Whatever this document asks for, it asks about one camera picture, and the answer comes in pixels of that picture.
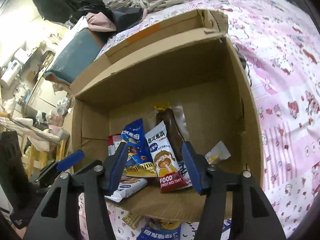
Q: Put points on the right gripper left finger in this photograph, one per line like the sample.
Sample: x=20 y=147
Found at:
x=57 y=216

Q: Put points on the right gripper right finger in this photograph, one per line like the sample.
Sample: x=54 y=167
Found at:
x=253 y=216

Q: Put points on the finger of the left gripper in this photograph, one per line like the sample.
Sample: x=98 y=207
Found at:
x=49 y=173

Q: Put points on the yellow wafer snack packet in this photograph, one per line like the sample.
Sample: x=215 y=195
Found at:
x=132 y=220

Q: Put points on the white blue snack packet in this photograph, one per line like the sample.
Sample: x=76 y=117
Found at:
x=127 y=188

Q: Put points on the red white snack packet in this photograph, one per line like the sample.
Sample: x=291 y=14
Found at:
x=113 y=143

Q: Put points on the rice cake snack packet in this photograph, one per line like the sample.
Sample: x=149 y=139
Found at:
x=165 y=162

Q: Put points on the blue yellow snack packet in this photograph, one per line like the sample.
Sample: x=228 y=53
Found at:
x=160 y=229
x=139 y=163

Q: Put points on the dark brown snack packet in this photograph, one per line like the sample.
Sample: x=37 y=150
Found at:
x=177 y=131

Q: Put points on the wooden drying rack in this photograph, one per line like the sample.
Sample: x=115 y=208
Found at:
x=38 y=147

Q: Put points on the teal cushion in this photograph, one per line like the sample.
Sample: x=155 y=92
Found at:
x=77 y=55

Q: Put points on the pink garment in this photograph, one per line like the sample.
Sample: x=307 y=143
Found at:
x=100 y=23

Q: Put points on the brown cardboard box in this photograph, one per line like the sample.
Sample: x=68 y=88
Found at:
x=185 y=60

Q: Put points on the black plastic bag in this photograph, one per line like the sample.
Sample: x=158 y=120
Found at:
x=61 y=11

